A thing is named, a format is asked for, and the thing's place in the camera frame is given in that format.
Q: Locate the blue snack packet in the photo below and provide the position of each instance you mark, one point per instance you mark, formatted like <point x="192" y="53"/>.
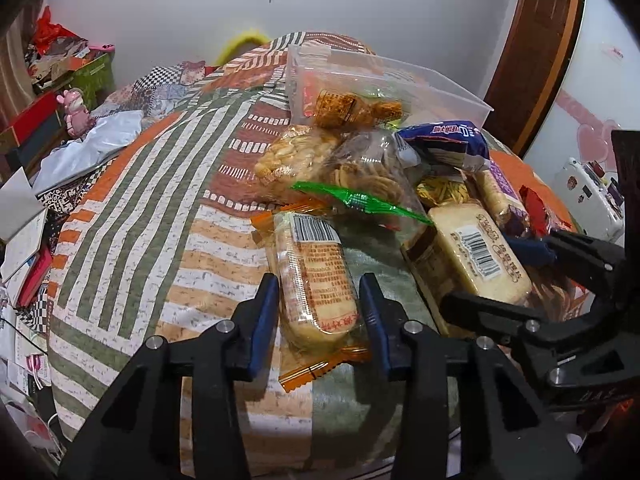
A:
<point x="445" y="142"/>

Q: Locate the clear green-trimmed snack bag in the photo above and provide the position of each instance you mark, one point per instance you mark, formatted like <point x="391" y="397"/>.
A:
<point x="370" y="172"/>

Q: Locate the pile of cardboard packaging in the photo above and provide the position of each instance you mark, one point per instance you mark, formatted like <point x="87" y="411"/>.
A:
<point x="60" y="55"/>

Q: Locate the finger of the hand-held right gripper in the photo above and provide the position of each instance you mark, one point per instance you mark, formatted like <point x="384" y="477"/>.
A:
<point x="530" y="252"/>
<point x="485" y="312"/>

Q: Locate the orange spicy snack packet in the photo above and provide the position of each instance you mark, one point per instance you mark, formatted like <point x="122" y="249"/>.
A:
<point x="345" y="107"/>

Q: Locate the dark red snack packet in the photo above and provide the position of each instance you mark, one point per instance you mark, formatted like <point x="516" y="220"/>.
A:
<point x="537" y="207"/>

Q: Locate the white notebook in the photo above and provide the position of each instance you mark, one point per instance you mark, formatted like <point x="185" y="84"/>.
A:
<point x="22" y="220"/>

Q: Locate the red box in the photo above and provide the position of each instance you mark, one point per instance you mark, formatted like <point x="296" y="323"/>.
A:
<point x="35" y="120"/>

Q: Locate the purple rice cracker packet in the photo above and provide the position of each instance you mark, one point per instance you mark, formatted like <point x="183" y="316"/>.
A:
<point x="500" y="190"/>

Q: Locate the white cloth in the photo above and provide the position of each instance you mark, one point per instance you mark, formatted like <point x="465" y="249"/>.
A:
<point x="90" y="145"/>

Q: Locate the clear bag of yellow crackers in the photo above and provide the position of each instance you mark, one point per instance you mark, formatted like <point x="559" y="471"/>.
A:
<point x="295" y="155"/>

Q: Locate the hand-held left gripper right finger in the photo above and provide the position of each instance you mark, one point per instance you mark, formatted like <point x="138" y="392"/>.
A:
<point x="372" y="320"/>

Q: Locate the white case with stickers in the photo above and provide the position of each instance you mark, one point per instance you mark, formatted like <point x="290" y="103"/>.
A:
<point x="585" y="195"/>

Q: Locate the clear plastic container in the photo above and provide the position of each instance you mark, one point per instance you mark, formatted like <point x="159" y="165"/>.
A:
<point x="440" y="87"/>

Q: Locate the red plastic bag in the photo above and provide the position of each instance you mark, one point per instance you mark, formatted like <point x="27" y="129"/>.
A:
<point x="47" y="27"/>

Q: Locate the wooden door frame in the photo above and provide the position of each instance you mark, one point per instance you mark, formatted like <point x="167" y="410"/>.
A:
<point x="540" y="50"/>

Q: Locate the yellow fuzzy object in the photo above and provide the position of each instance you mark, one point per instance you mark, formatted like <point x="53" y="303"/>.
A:
<point x="240" y="42"/>

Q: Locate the checkered patchwork quilt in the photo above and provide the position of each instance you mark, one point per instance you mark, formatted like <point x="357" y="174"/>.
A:
<point x="160" y="85"/>

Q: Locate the red snack packet yellow print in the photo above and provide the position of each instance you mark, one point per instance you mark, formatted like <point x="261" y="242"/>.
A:
<point x="307" y="92"/>

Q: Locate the green fries snack packet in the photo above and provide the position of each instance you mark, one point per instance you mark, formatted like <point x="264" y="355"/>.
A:
<point x="445" y="191"/>

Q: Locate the pink plush toy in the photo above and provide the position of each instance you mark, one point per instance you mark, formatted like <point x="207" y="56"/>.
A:
<point x="75" y="110"/>

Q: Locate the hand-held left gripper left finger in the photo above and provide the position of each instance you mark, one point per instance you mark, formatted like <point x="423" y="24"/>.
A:
<point x="263" y="320"/>

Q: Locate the orange wrapper rice cracker packet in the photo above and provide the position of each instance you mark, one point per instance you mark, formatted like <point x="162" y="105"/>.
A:
<point x="317" y="280"/>

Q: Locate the green box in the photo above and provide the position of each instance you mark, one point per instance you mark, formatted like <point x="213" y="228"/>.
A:
<point x="95" y="77"/>

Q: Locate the striped curtain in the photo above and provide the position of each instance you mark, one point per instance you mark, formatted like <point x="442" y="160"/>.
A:
<point x="15" y="60"/>

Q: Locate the striped patchwork blanket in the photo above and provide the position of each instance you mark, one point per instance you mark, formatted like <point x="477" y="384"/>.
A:
<point x="150" y="185"/>

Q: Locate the tan rice cracker packet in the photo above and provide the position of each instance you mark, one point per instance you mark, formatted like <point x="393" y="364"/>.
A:
<point x="470" y="255"/>

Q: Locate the white door pink hearts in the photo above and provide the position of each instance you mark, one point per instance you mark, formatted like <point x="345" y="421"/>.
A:
<point x="575" y="110"/>

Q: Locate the pink book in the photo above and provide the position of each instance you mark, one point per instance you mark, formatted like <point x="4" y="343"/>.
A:
<point x="35" y="275"/>

